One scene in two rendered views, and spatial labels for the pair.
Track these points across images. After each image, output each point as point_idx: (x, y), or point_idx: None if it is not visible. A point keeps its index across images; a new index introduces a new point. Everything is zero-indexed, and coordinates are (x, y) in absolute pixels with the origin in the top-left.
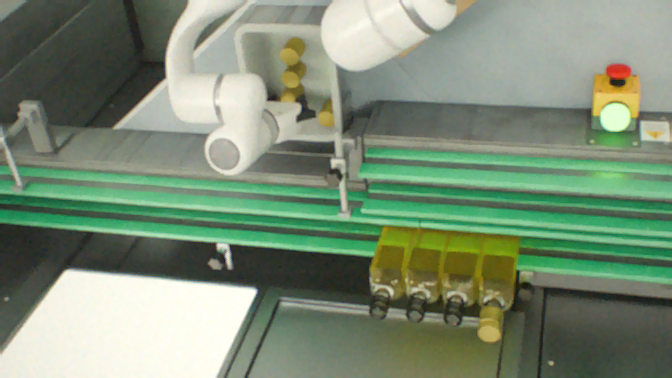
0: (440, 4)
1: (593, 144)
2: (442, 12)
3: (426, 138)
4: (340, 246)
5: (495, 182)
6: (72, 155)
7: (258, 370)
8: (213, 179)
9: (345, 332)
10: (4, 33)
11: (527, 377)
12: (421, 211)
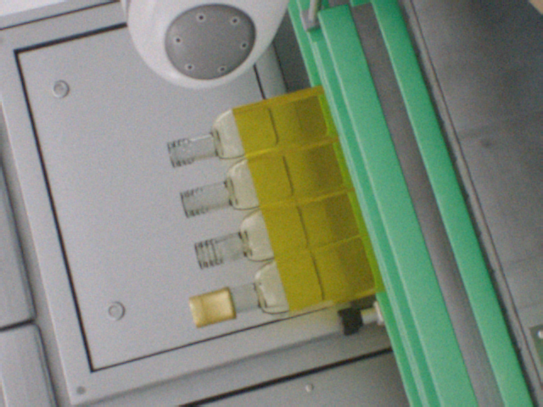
0: (159, 64)
1: (534, 339)
2: (159, 74)
3: (437, 72)
4: (305, 35)
5: (383, 221)
6: None
7: (104, 42)
8: None
9: (215, 112)
10: None
11: (260, 369)
12: (346, 128)
